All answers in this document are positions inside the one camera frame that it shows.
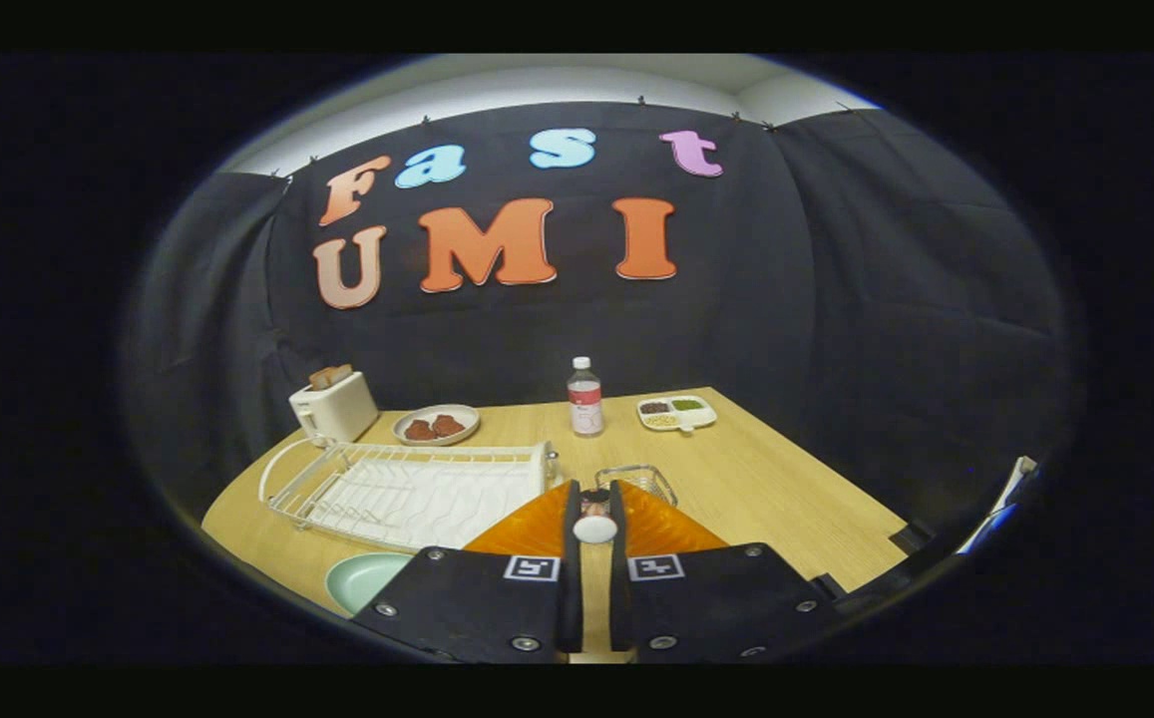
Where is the metal wire basket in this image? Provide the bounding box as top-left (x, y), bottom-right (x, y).
top-left (594, 464), bottom-right (679, 510)

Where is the white divided food tray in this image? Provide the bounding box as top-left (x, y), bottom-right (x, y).
top-left (636, 395), bottom-right (718, 434)

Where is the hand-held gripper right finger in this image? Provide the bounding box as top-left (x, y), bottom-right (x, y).
top-left (608, 481), bottom-right (842, 664)

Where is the beige plate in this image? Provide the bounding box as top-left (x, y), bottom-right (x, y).
top-left (392, 403), bottom-right (482, 447)

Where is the white wire dish rack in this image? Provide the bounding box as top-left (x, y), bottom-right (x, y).
top-left (257, 437), bottom-right (563, 554)

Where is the clear bottle with red label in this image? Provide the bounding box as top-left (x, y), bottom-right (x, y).
top-left (567, 356), bottom-right (605, 439)

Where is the white toaster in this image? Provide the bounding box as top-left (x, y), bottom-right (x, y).
top-left (288, 371), bottom-right (380, 445)

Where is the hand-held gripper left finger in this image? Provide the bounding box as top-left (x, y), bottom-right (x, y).
top-left (349, 481), bottom-right (583, 664)

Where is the black backdrop cloth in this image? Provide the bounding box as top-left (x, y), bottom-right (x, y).
top-left (128, 100), bottom-right (1076, 530)

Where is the light green plate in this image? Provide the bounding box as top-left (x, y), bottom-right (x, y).
top-left (325, 551), bottom-right (414, 617)

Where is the white and blue object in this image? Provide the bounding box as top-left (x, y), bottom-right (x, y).
top-left (956, 456), bottom-right (1039, 554)

